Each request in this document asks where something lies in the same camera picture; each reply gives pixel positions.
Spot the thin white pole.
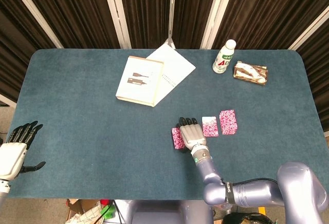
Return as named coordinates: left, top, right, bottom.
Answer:
left=164, top=0, right=178, bottom=50

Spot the brown white tissue pack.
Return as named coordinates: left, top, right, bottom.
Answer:
left=232, top=61, right=269, bottom=85

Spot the white screen frame post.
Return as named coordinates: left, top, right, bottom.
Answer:
left=287, top=3, right=329, bottom=51
left=100, top=0, right=132, bottom=49
left=199, top=0, right=239, bottom=50
left=5, top=0, right=64, bottom=49

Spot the white book slipcase box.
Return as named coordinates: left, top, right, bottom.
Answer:
left=115, top=55, right=165, bottom=108

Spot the dark brown curtain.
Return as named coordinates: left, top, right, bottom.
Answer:
left=0, top=0, right=329, bottom=132

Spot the blue felt table cover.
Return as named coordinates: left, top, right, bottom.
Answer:
left=5, top=48, right=325, bottom=201

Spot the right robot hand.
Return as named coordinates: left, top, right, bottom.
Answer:
left=176, top=117, right=208, bottom=154

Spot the grey robot torso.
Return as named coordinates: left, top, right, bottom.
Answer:
left=130, top=199, right=214, bottom=224

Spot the pink patterned packet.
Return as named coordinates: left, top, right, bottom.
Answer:
left=218, top=109, right=237, bottom=136

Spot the pink patterned card pile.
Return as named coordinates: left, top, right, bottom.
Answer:
left=202, top=116, right=220, bottom=138
left=171, top=127, right=185, bottom=150

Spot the black bag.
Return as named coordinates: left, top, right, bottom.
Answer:
left=222, top=211, right=275, bottom=224

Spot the green plastic object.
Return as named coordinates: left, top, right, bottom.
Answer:
left=100, top=204, right=116, bottom=220

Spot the white AD milk drink bottle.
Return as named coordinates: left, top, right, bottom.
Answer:
left=212, top=40, right=237, bottom=74

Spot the cardboard box with paper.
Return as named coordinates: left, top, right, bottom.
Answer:
left=65, top=198, right=103, bottom=224

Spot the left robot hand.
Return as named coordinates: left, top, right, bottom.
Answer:
left=0, top=120, right=46, bottom=182

